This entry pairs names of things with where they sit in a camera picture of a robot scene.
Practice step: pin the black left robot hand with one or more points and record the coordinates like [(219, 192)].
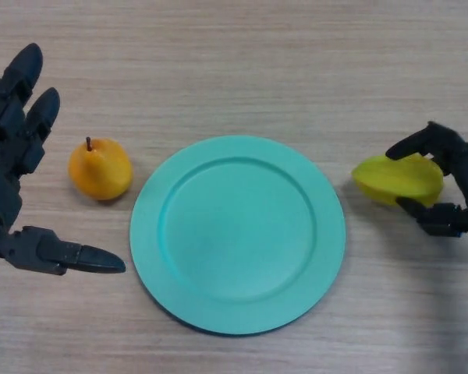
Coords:
[(4, 156)]

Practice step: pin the yellow starfruit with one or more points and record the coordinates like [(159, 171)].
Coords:
[(398, 181)]

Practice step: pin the green round plate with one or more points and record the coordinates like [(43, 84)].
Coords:
[(238, 237)]

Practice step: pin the orange yellow pear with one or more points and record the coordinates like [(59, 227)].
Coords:
[(101, 171)]

